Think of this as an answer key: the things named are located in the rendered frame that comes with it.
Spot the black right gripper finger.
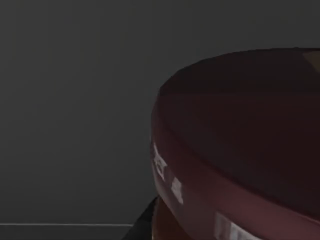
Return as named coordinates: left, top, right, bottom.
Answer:
left=121, top=195, right=159, bottom=240

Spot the red and white can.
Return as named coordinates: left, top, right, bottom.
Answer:
left=149, top=46, right=320, bottom=240

